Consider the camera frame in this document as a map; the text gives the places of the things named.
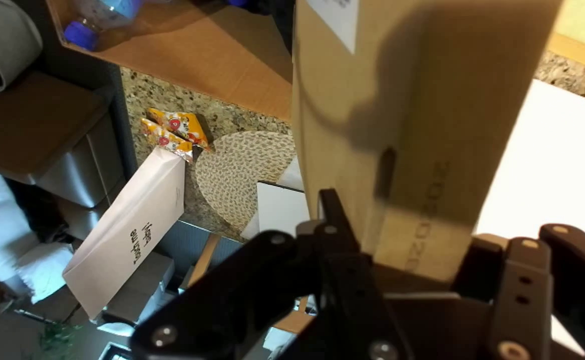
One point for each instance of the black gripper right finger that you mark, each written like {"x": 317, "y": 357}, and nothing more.
{"x": 506, "y": 272}

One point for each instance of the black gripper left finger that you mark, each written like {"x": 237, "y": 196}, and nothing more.
{"x": 338, "y": 249}

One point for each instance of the small brown cardboard box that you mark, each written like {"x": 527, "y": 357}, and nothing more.
{"x": 403, "y": 108}

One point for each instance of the Fiji water bottle blue cap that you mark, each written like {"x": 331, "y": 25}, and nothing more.
{"x": 98, "y": 16}

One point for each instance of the white long carton box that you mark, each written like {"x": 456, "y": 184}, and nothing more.
{"x": 128, "y": 231}

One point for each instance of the flat cardboard box lid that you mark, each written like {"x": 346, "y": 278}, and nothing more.
{"x": 207, "y": 47}

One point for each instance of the white paper shopping bag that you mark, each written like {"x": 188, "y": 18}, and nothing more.
{"x": 541, "y": 172}

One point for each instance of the round woven placemat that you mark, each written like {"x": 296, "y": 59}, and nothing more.
{"x": 226, "y": 174}

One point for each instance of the floral patterned packet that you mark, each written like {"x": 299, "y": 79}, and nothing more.
{"x": 180, "y": 133}

